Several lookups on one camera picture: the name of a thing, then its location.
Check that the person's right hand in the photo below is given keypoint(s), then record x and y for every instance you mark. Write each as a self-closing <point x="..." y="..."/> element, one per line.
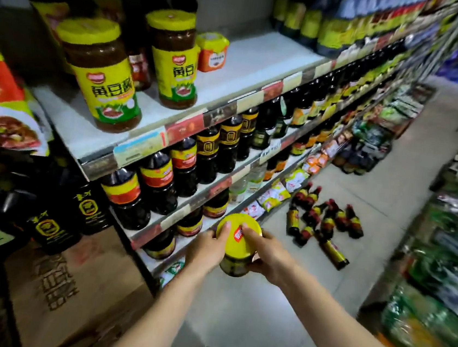
<point x="272" y="262"/>

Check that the printed brown cardboard box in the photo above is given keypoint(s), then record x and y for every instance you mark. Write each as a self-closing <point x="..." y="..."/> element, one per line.
<point x="76" y="285"/>

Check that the soy sauce bottles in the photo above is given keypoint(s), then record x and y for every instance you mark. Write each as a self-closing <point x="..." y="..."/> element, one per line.
<point x="321" y="227"/>

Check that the handwritten white price tag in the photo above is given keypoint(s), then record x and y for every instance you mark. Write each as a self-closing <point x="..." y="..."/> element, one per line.
<point x="270" y="150"/>

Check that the large black jug gold emblem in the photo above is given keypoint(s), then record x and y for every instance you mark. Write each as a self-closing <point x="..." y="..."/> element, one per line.
<point x="48" y="225"/>
<point x="89" y="205"/>

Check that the person's left forearm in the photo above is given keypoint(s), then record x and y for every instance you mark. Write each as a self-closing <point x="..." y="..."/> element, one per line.
<point x="154" y="319"/>

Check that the person's left hand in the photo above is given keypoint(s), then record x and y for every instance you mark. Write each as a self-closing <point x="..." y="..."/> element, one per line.
<point x="203" y="251"/>

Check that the row of short sauce jars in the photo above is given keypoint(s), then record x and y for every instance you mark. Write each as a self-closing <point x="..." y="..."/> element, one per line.
<point x="190" y="224"/>

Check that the row of seasoning sachets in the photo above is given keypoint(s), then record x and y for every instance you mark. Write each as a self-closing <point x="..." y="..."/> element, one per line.
<point x="271" y="196"/>

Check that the chili crisp jar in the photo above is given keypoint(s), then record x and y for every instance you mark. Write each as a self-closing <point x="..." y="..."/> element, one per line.
<point x="140" y="68"/>

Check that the yellow label soy sauce bottle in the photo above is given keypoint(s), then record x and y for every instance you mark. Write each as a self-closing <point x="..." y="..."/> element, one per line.
<point x="49" y="13"/>
<point x="108" y="5"/>

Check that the worn brown cardboard box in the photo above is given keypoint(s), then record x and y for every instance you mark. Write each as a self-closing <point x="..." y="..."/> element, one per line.
<point x="121" y="319"/>

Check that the row of large dark bottles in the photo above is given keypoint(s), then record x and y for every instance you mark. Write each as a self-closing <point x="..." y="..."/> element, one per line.
<point x="158" y="175"/>

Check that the person's right forearm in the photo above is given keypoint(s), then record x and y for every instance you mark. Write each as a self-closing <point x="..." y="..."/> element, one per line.
<point x="338" y="332"/>

